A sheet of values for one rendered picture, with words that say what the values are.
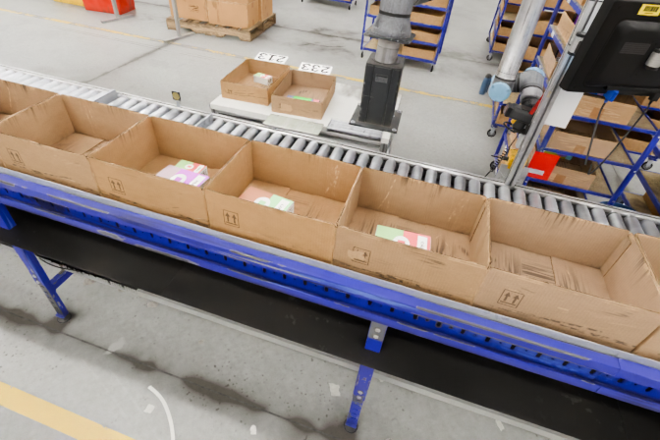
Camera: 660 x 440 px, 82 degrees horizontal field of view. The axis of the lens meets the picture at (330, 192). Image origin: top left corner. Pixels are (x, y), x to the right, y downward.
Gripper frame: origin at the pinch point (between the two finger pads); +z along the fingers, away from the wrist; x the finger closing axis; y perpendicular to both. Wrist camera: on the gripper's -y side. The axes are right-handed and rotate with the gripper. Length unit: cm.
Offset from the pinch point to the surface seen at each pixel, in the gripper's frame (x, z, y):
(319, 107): 98, -3, 17
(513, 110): 10.3, -1.7, -13.2
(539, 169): -9.7, 9.8, 8.4
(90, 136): 169, 60, -27
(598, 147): -45, -25, 33
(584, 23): 0.2, -17.2, -45.9
